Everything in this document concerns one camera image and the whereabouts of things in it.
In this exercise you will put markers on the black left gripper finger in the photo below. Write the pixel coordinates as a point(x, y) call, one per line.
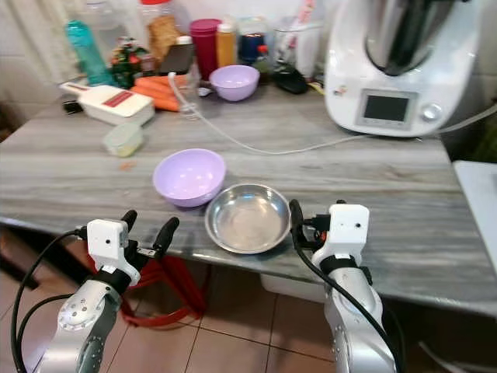
point(167, 233)
point(129, 219)

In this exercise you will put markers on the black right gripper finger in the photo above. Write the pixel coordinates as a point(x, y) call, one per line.
point(338, 203)
point(297, 221)

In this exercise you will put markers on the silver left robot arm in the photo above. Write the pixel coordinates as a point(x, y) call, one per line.
point(76, 322)

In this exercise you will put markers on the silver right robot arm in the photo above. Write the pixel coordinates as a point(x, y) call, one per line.
point(357, 326)

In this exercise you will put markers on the stainless steel bowl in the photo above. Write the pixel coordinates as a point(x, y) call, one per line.
point(248, 220)

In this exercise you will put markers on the red plastic stool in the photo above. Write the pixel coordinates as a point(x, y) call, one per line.
point(186, 289)

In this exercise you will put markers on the large purple plastic bowl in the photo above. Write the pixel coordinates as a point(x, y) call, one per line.
point(189, 177)

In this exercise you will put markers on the white bin under table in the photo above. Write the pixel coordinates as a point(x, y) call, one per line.
point(291, 287)

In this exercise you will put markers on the small green lidded container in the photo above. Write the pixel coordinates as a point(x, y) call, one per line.
point(123, 140)

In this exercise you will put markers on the white slicer with red label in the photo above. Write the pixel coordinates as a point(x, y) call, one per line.
point(110, 109)

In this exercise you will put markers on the orange carrot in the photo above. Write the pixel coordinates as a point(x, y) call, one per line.
point(155, 81)
point(161, 99)

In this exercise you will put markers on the white kitchen cooking machine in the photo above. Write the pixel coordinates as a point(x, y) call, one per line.
point(349, 78)

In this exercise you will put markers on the clear drinking glass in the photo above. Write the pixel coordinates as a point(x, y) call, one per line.
point(188, 103)

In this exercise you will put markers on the black scoop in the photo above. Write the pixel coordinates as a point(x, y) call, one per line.
point(290, 80)

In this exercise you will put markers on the white side cabinet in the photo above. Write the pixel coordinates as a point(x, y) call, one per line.
point(477, 210)

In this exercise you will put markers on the small purple plastic bowl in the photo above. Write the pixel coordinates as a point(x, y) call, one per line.
point(234, 81)

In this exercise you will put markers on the green and red packet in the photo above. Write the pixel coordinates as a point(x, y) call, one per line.
point(129, 62)

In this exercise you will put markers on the teal plastic bottle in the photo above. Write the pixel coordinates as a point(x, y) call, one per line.
point(87, 54)

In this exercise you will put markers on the blue jar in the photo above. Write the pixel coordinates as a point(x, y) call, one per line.
point(251, 48)

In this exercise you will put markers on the clear jar with red lid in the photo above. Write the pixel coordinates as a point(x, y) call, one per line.
point(161, 35)

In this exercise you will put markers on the orange sauce bottle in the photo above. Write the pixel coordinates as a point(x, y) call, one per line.
point(226, 48)

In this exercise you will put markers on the dark red canister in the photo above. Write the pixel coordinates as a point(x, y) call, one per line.
point(205, 47)

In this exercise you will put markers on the clear plastic bottle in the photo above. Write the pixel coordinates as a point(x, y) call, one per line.
point(102, 23)

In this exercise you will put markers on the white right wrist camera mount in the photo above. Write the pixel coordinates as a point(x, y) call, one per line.
point(349, 229)

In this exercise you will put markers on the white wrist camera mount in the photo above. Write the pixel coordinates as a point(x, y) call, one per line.
point(105, 241)
point(349, 229)

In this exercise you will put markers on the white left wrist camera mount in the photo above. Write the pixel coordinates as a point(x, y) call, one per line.
point(105, 241)

